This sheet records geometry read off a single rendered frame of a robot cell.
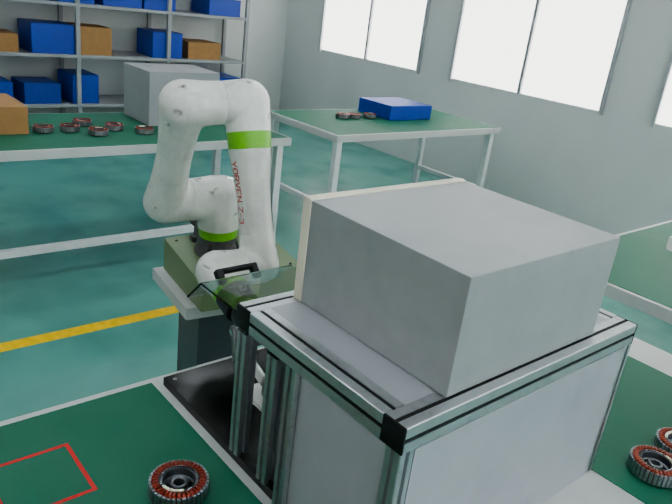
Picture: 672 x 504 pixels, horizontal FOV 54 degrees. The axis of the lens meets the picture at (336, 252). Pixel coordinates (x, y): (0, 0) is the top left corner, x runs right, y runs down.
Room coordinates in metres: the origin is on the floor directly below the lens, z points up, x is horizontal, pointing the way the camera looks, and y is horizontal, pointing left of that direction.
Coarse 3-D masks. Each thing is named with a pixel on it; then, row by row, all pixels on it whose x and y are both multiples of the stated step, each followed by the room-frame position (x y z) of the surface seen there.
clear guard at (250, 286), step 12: (240, 276) 1.33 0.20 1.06; (252, 276) 1.34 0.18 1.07; (264, 276) 1.35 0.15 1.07; (276, 276) 1.35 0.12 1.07; (288, 276) 1.36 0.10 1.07; (204, 288) 1.30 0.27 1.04; (216, 288) 1.25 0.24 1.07; (228, 288) 1.26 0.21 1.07; (240, 288) 1.27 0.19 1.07; (252, 288) 1.28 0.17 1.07; (264, 288) 1.28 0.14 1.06; (276, 288) 1.29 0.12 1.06; (288, 288) 1.30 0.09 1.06; (228, 300) 1.20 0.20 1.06; (240, 300) 1.21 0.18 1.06
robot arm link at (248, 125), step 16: (224, 80) 1.72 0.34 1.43; (240, 80) 1.72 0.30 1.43; (240, 96) 1.68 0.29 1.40; (256, 96) 1.70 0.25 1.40; (240, 112) 1.68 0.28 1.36; (256, 112) 1.69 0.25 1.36; (240, 128) 1.67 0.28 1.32; (256, 128) 1.68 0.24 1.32; (240, 144) 1.67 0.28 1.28; (256, 144) 1.67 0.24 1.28
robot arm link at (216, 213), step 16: (208, 176) 1.95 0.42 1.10; (224, 176) 1.97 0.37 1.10; (208, 192) 1.88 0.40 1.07; (224, 192) 1.90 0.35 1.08; (208, 208) 1.88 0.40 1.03; (224, 208) 1.90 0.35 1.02; (208, 224) 1.90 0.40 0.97; (224, 224) 1.91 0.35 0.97; (208, 240) 1.91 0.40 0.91; (224, 240) 1.92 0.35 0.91
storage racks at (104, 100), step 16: (16, 0) 6.53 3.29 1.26; (32, 0) 6.62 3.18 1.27; (208, 16) 7.91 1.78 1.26; (224, 16) 8.05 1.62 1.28; (224, 32) 8.63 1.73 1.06; (80, 48) 6.93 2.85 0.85; (224, 48) 8.64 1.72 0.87; (80, 64) 6.92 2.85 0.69; (80, 80) 6.92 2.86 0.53; (80, 96) 6.92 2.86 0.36; (112, 96) 7.60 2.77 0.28; (64, 112) 7.29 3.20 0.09; (80, 112) 6.92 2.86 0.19
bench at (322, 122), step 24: (288, 120) 5.06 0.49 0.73; (312, 120) 5.09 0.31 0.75; (336, 120) 5.22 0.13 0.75; (360, 120) 5.36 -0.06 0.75; (384, 120) 5.51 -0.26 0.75; (408, 120) 5.66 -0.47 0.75; (432, 120) 5.83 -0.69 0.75; (456, 120) 6.00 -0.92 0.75; (336, 144) 4.68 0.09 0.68; (336, 168) 4.69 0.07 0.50; (480, 168) 5.91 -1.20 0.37; (288, 192) 5.06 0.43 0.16
